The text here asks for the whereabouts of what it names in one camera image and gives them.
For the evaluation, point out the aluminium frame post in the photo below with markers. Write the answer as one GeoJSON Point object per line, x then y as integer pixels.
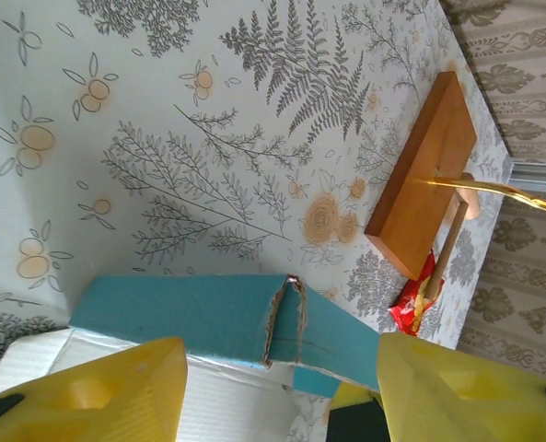
{"type": "Point", "coordinates": [539, 170]}

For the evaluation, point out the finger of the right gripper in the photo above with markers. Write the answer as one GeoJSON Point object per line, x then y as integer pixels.
{"type": "Point", "coordinates": [353, 419]}

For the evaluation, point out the blue paper box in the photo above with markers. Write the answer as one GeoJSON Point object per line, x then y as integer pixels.
{"type": "Point", "coordinates": [185, 308]}

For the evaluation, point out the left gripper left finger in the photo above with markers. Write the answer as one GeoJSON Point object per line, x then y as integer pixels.
{"type": "Point", "coordinates": [93, 405]}

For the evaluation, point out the red snack packet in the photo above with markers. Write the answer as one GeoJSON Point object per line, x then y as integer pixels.
{"type": "Point", "coordinates": [408, 313]}

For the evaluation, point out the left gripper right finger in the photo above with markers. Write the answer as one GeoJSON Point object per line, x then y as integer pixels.
{"type": "Point", "coordinates": [461, 405]}

